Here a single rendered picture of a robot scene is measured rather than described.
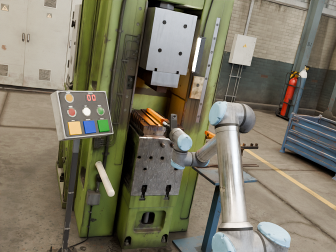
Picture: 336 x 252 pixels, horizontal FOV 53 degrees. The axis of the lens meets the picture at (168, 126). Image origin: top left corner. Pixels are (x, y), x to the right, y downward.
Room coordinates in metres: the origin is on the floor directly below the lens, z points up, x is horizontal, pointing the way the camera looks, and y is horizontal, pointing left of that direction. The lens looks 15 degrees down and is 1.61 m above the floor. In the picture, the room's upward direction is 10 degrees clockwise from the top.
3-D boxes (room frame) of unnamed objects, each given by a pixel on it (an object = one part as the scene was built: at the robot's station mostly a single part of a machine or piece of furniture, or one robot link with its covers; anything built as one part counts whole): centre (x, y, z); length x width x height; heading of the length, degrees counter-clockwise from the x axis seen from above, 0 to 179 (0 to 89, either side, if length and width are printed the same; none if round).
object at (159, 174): (2.54, 0.11, 0.69); 0.56 x 0.38 x 0.45; 24
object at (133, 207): (2.54, 0.11, 0.23); 0.55 x 0.37 x 0.47; 24
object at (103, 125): (2.01, 0.39, 1.01); 0.07 x 0.05 x 0.07; 139
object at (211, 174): (2.39, -0.48, 0.70); 0.40 x 0.30 x 0.02; 121
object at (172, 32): (2.53, 0.12, 1.56); 0.42 x 0.39 x 0.40; 24
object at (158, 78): (2.51, 0.16, 1.32); 0.42 x 0.20 x 0.10; 24
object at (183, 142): (1.98, -0.10, 1.01); 0.12 x 0.09 x 0.10; 23
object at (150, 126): (2.51, 0.16, 0.96); 0.42 x 0.20 x 0.09; 24
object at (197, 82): (2.56, -0.16, 1.27); 0.09 x 0.02 x 0.17; 114
